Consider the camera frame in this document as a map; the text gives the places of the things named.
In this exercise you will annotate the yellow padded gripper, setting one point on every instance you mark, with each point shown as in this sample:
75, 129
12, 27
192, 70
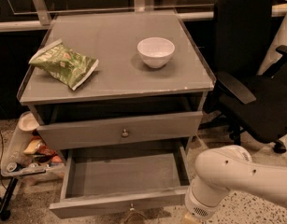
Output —
197, 206

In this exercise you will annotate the grey drawer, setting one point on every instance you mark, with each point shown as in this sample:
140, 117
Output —
114, 179
103, 132

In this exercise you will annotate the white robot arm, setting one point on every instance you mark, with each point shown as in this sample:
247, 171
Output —
221, 170

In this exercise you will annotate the grey top drawer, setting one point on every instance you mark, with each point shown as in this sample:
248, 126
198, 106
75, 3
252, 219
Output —
103, 132

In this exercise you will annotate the grey drawer cabinet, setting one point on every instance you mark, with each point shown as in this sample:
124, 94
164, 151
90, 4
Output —
122, 86

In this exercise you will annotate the black office chair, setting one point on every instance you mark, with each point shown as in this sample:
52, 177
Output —
250, 102

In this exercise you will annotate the red snack packet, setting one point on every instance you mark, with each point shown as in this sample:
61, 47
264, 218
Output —
44, 150

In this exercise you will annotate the clear plastic bin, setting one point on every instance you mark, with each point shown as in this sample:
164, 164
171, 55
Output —
36, 166

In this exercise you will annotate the yellow snack packet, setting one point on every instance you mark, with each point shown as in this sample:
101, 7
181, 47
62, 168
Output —
33, 147

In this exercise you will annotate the soda can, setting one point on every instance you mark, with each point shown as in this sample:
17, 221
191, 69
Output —
13, 167

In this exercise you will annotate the black stand leg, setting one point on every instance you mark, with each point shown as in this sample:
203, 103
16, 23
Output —
4, 212

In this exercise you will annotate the white bowl in bin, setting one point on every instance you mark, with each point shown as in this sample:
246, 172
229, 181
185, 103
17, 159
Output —
27, 122

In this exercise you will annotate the green chip bag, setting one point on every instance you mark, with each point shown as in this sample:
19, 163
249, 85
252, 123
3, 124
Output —
64, 64

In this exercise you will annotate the metal railing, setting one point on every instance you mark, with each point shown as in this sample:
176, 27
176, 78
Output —
30, 15

